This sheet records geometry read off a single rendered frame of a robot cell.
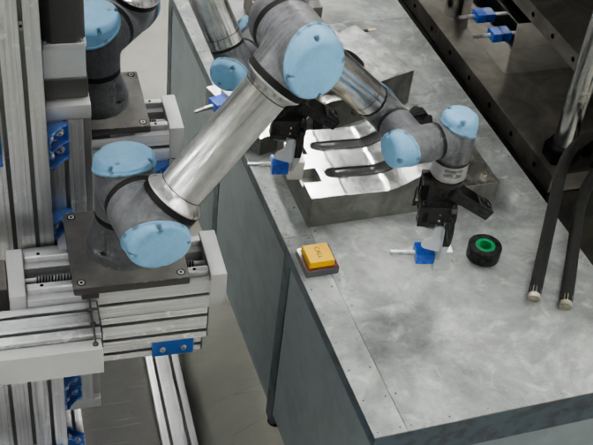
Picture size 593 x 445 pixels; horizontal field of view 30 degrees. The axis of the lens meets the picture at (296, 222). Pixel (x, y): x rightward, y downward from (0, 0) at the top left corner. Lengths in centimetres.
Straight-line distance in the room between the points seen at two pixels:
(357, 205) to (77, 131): 75
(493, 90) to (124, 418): 139
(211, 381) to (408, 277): 97
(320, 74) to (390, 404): 75
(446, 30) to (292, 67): 171
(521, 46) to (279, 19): 152
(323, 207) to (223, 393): 89
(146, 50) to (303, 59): 290
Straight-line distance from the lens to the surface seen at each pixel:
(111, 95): 253
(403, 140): 215
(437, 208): 231
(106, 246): 216
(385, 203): 268
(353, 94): 216
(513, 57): 333
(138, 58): 465
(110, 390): 305
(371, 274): 255
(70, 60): 219
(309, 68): 185
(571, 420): 254
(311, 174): 269
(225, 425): 324
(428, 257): 242
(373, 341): 241
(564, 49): 308
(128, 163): 204
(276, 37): 188
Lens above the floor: 254
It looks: 41 degrees down
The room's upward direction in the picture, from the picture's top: 7 degrees clockwise
